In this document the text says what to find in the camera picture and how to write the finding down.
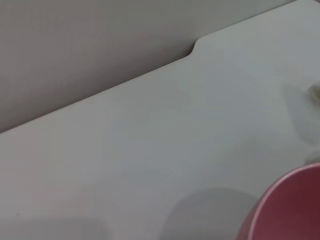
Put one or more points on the pink plastic bowl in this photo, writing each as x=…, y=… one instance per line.
x=287, y=210

